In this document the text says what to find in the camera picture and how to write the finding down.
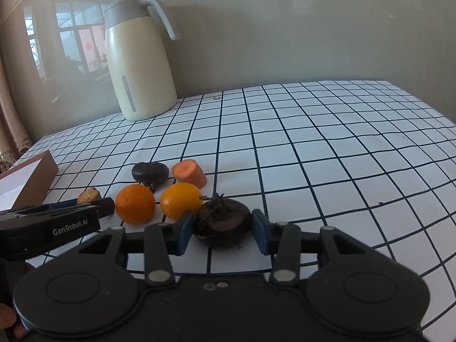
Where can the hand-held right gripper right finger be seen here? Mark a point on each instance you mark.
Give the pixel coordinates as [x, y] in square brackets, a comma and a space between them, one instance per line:
[262, 233]

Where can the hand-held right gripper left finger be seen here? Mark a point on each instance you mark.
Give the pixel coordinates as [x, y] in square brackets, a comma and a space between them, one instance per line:
[186, 235]

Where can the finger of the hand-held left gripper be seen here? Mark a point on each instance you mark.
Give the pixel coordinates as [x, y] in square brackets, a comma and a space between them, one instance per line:
[105, 207]
[64, 207]

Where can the carrot piece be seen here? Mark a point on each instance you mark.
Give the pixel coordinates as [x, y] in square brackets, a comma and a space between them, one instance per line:
[89, 195]
[190, 174]

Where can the orange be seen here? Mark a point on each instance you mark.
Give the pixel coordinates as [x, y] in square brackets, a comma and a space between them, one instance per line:
[180, 201]
[135, 205]

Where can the dark fruit with stem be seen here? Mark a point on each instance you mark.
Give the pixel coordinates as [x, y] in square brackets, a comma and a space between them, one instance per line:
[222, 225]

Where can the brown cardboard box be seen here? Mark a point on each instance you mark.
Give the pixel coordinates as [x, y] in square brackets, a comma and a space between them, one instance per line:
[39, 174]

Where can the dark purple fruit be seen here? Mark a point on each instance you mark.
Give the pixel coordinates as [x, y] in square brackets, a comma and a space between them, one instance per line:
[149, 172]

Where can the person's left hand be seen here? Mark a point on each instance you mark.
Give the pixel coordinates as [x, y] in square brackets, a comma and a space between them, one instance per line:
[7, 315]

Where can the white black checked tablecloth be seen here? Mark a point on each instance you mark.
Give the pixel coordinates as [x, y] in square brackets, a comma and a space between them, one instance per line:
[320, 149]

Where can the cream thermos jug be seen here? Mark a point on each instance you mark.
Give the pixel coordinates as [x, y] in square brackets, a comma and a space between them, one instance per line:
[142, 71]

